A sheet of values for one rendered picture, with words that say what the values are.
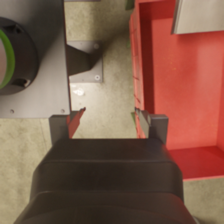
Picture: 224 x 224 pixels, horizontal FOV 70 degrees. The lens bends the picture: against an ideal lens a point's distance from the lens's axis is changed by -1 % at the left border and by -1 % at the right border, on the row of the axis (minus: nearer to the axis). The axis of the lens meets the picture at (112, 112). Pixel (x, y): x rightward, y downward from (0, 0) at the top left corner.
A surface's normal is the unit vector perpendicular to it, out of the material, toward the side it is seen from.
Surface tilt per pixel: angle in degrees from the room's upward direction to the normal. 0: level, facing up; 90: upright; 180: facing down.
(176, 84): 0
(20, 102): 0
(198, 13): 30
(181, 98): 0
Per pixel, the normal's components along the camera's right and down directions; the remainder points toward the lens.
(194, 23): 0.04, 0.72
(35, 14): 0.00, 0.28
